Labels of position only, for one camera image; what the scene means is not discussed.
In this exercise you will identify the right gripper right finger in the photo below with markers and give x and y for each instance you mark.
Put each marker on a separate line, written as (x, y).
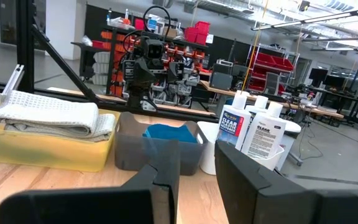
(275, 205)

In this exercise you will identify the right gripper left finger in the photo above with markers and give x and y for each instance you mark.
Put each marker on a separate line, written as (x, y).
(104, 205)

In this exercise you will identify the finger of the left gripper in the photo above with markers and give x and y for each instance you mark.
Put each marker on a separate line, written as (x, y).
(143, 76)
(176, 71)

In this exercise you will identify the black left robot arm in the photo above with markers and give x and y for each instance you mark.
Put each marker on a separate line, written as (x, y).
(134, 96)

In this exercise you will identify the black shelf orange bins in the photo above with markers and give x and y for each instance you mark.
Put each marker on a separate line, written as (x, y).
(104, 35)

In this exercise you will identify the grey box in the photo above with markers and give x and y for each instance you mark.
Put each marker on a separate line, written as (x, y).
(221, 81)

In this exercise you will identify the grey translucent plastic bin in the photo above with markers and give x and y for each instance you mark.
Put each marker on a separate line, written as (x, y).
(129, 155)

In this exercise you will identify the yellow translucent plastic bin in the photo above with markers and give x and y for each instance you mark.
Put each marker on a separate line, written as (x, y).
(57, 155)

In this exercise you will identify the white trash can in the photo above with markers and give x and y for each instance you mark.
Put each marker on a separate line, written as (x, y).
(291, 127)

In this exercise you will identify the red bin rack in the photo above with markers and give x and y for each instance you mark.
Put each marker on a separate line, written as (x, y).
(275, 62)

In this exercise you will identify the wooden workbench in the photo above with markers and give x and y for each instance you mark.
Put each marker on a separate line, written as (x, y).
(322, 112)

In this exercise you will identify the black computer monitor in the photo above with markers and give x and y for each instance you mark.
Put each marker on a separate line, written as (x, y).
(318, 75)
(334, 82)

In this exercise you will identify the ceiling light strip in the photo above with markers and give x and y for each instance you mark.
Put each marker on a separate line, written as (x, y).
(322, 17)

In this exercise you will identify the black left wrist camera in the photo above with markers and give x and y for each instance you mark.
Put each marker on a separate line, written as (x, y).
(154, 49)

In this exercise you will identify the silver aluminium rail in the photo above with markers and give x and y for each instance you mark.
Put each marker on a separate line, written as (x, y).
(12, 81)

